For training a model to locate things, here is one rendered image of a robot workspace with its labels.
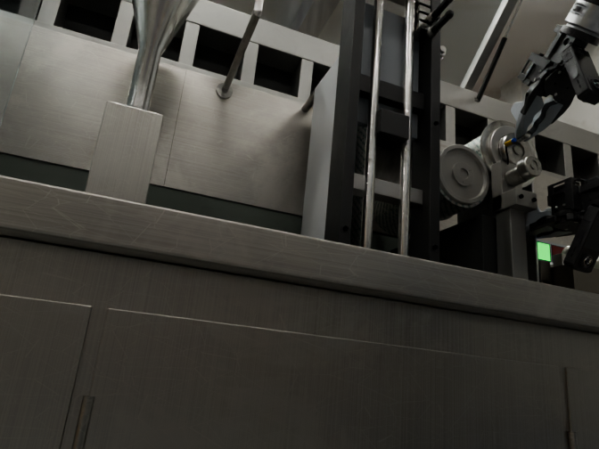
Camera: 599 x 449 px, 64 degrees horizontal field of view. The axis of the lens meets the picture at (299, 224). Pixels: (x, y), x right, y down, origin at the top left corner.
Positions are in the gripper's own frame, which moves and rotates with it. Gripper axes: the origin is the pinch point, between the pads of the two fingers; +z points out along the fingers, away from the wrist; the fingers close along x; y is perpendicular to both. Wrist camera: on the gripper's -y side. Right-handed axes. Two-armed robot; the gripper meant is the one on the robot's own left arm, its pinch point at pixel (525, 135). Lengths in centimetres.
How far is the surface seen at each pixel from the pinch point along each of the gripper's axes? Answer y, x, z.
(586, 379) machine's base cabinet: -50, 17, 12
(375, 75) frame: -8.5, 38.2, -3.8
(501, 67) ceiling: 389, -257, 29
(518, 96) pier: 371, -280, 48
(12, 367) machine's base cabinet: -53, 74, 15
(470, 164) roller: -2.6, 10.0, 7.8
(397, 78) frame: -4.9, 33.0, -3.6
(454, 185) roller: -6.7, 13.8, 11.3
